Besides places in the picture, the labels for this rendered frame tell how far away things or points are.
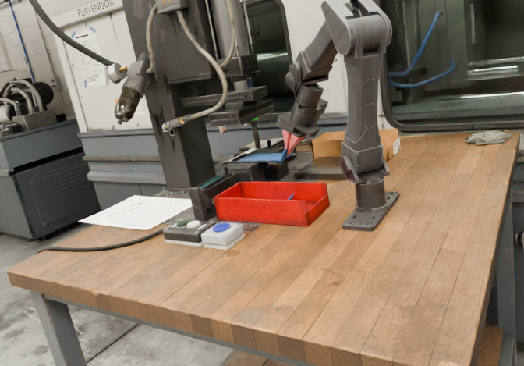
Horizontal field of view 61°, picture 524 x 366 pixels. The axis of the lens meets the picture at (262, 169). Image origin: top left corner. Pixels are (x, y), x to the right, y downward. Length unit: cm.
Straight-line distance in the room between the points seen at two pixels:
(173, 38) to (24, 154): 302
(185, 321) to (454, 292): 42
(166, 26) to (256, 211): 60
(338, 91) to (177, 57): 75
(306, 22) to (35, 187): 300
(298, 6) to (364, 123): 101
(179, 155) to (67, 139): 304
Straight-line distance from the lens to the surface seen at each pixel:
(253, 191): 116
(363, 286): 74
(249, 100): 121
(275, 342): 68
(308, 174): 128
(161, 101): 138
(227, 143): 217
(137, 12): 140
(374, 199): 97
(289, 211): 98
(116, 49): 265
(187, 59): 129
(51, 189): 429
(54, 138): 432
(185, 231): 100
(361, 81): 89
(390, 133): 148
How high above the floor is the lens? 128
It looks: 15 degrees down
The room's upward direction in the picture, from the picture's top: 10 degrees counter-clockwise
